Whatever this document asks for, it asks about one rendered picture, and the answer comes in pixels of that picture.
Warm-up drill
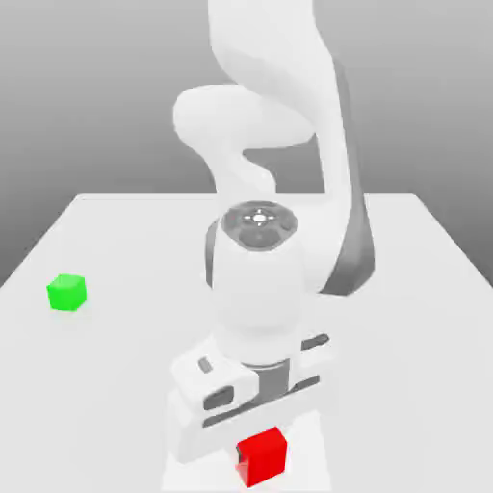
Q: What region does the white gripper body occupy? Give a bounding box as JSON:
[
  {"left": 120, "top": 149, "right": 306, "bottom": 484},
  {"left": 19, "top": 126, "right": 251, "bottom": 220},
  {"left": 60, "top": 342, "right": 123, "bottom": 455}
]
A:
[{"left": 168, "top": 376, "right": 329, "bottom": 466}]

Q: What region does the small green cube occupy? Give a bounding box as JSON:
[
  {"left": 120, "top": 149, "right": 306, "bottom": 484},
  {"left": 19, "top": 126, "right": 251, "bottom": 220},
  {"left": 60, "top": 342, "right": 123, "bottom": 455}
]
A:
[{"left": 45, "top": 272, "right": 89, "bottom": 312}]

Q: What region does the small red cube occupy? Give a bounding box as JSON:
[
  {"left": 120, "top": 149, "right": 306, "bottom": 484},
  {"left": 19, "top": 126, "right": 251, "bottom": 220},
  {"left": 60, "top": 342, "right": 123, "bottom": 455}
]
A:
[{"left": 235, "top": 425, "right": 289, "bottom": 489}]

